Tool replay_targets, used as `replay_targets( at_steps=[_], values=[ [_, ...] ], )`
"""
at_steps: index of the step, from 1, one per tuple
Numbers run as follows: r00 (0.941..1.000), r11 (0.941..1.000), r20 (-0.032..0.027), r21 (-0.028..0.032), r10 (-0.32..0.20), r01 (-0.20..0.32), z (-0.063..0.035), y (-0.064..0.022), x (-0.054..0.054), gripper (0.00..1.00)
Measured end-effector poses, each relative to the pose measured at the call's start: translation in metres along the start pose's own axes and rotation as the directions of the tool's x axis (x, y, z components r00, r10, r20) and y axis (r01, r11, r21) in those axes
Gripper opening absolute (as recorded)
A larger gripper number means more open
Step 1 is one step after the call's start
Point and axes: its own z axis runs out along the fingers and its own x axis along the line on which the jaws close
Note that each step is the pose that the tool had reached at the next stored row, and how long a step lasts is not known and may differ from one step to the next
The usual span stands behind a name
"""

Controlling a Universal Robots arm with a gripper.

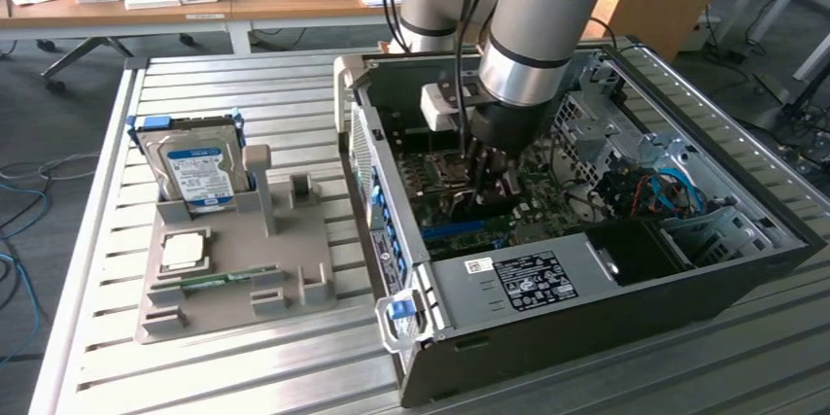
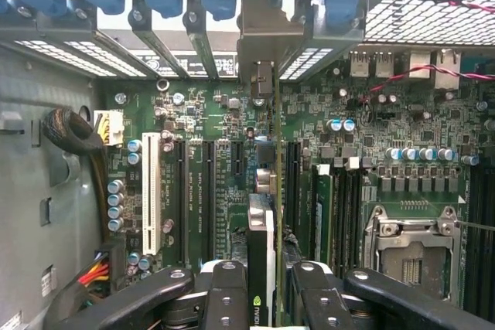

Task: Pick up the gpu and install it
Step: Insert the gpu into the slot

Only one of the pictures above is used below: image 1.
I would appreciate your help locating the green RAM stick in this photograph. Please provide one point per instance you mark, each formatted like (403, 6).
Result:
(214, 280)

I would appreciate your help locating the graphics card with metal bracket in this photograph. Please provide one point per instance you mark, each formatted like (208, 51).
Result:
(479, 208)

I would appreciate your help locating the grey power supply unit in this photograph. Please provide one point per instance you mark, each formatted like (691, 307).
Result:
(467, 298)

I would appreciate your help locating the open black PC case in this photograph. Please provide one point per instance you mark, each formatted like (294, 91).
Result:
(583, 337)

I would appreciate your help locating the silver CPU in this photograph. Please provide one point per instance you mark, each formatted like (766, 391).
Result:
(181, 252)

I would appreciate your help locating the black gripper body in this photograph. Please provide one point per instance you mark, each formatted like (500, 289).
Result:
(508, 126)

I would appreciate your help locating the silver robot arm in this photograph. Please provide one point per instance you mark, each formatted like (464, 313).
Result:
(544, 21)

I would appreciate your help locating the wooden desk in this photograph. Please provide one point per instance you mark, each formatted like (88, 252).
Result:
(291, 2)

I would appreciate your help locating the hard disk with blue caddy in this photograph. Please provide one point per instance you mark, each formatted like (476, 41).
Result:
(195, 172)

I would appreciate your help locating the silver perforated drive cage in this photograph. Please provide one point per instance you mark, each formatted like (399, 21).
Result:
(583, 143)

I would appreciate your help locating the chair base with castors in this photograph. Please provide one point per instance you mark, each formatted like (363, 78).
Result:
(84, 53)

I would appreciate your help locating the silver disk bay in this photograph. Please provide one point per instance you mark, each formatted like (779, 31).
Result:
(719, 235)

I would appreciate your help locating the blue expansion slot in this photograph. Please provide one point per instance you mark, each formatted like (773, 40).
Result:
(454, 230)

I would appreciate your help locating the blue case latch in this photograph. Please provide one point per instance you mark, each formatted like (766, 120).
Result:
(399, 310)

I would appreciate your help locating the white table leg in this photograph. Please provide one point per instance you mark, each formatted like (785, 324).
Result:
(810, 60)

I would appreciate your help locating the grey parts rack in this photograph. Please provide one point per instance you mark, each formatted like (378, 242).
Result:
(246, 250)

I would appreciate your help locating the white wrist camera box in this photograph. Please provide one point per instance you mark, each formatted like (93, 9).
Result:
(438, 109)

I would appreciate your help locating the white power box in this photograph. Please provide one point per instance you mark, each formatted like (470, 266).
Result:
(703, 33)

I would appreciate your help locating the green motherboard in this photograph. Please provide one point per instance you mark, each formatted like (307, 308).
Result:
(538, 201)

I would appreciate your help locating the CPU socket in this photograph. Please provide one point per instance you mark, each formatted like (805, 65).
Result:
(444, 172)

